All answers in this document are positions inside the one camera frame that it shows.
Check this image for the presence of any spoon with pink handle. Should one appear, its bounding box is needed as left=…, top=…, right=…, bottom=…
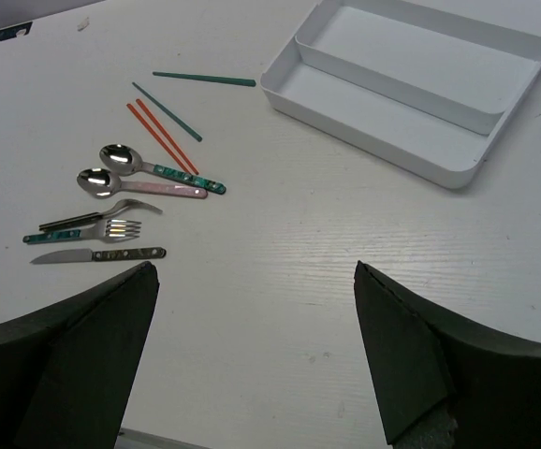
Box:
left=77, top=168, right=208, bottom=199

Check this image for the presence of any green chopstick far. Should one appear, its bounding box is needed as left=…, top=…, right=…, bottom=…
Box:
left=152, top=71, right=256, bottom=87

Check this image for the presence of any orange chopstick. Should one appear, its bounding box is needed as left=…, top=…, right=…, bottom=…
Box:
left=130, top=98, right=200, bottom=176
left=126, top=103, right=191, bottom=174

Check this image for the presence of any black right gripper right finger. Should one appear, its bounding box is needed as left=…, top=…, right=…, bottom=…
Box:
left=354, top=263, right=541, bottom=448

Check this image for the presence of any white divided cutlery tray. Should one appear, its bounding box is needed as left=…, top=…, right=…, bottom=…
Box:
left=259, top=1, right=541, bottom=189

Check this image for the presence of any orange chopstick right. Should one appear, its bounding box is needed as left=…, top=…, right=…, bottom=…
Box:
left=130, top=98, right=200, bottom=176

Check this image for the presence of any small white tape scrap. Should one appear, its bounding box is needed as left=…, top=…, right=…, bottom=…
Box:
left=77, top=18, right=90, bottom=32

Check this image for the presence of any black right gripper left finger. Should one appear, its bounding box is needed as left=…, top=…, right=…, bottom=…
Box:
left=0, top=262, right=159, bottom=448

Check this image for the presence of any knife with dark handle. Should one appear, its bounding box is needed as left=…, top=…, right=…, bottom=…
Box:
left=31, top=247, right=167, bottom=265

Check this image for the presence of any green chopstick near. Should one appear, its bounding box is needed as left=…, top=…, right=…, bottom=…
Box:
left=131, top=81, right=203, bottom=142

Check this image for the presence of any fork with green handle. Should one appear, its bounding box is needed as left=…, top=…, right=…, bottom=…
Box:
left=22, top=219, right=141, bottom=245

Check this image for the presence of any green chopstick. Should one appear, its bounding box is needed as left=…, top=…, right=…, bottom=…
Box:
left=152, top=71, right=256, bottom=87
left=131, top=81, right=203, bottom=142

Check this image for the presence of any orange chopstick left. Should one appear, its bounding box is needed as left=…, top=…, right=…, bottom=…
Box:
left=126, top=103, right=191, bottom=174

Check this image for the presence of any fork with dark handle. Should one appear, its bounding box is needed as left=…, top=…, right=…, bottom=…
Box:
left=38, top=199, right=163, bottom=232

